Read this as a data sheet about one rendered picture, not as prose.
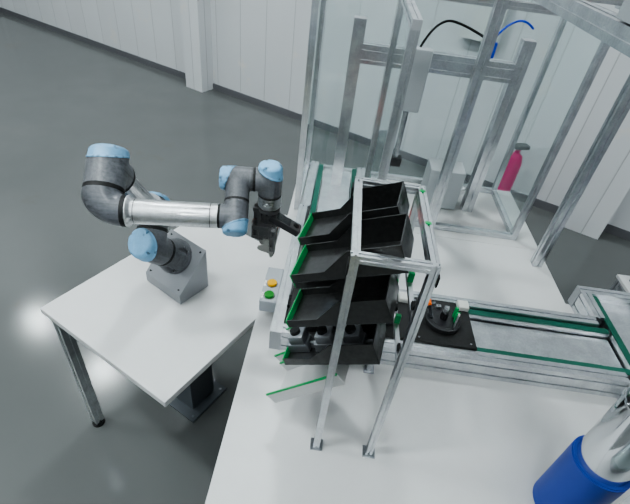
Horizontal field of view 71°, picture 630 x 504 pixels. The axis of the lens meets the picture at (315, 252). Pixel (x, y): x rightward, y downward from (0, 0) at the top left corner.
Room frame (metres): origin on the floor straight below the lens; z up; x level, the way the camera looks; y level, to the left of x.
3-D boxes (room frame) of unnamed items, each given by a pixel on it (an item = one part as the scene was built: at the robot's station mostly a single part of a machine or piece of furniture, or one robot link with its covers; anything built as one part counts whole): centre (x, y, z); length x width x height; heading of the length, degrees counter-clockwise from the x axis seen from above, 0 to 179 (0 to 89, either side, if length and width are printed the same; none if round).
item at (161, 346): (1.37, 0.53, 0.84); 0.90 x 0.70 x 0.03; 152
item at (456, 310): (1.25, -0.54, 1.01); 0.24 x 0.24 x 0.13; 89
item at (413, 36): (1.45, -0.21, 1.46); 0.03 x 0.03 x 1.00; 89
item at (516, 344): (1.25, -0.54, 0.91); 1.24 x 0.33 x 0.10; 89
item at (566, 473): (0.65, -0.84, 0.99); 0.16 x 0.16 x 0.27
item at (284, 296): (1.54, 0.09, 0.91); 0.89 x 0.06 x 0.11; 179
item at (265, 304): (1.35, 0.16, 0.93); 0.21 x 0.07 x 0.06; 179
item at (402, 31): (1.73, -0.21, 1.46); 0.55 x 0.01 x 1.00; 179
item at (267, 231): (1.21, 0.18, 1.37); 0.09 x 0.08 x 0.12; 89
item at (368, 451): (0.90, -0.17, 1.26); 0.36 x 0.21 x 0.80; 179
